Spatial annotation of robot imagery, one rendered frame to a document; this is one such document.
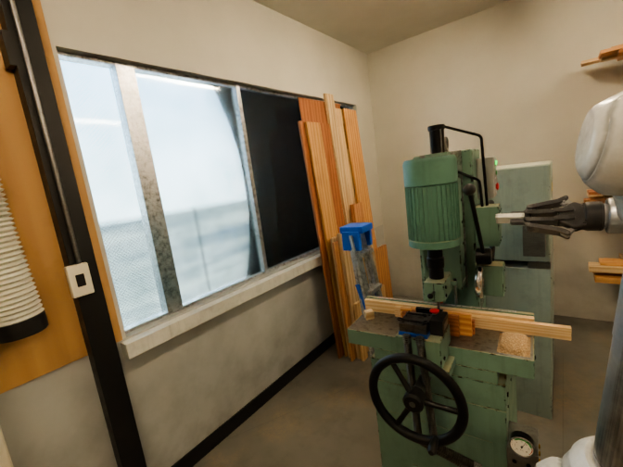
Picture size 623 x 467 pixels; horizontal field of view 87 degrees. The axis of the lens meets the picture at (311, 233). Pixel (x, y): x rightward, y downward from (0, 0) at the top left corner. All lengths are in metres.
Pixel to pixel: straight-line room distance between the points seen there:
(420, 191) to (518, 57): 2.50
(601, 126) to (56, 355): 1.77
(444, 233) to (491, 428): 0.63
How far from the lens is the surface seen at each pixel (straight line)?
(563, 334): 1.31
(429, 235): 1.16
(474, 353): 1.19
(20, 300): 1.49
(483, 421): 1.32
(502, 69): 3.52
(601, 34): 3.52
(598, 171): 0.49
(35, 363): 1.74
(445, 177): 1.15
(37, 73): 1.71
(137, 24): 2.07
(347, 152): 3.07
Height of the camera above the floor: 1.49
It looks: 10 degrees down
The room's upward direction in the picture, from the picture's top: 7 degrees counter-clockwise
